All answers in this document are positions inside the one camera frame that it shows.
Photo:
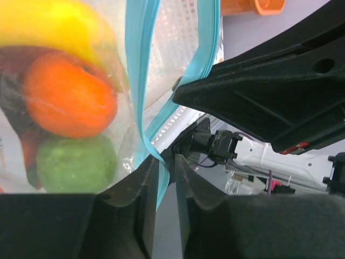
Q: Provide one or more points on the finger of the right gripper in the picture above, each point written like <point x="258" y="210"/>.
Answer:
<point x="287" y="91"/>

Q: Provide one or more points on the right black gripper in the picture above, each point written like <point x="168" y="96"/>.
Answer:
<point x="330" y="13"/>

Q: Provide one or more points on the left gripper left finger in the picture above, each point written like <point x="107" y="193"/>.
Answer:
<point x="118" y="223"/>

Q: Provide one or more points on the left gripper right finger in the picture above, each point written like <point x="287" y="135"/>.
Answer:
<point x="216" y="225"/>

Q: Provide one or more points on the large green custard apple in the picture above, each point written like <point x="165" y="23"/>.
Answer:
<point x="67" y="165"/>

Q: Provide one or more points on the orange fruit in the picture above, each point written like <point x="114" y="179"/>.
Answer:
<point x="68" y="97"/>

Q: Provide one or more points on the clear zip top bag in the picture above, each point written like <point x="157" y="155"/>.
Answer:
<point x="133" y="24"/>

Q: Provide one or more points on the yellow banana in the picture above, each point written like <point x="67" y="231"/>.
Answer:
<point x="71" y="26"/>

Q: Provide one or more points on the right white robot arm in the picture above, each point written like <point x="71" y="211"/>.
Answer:
<point x="301" y="168"/>

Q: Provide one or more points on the orange plastic bin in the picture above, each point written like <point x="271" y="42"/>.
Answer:
<point x="259" y="7"/>

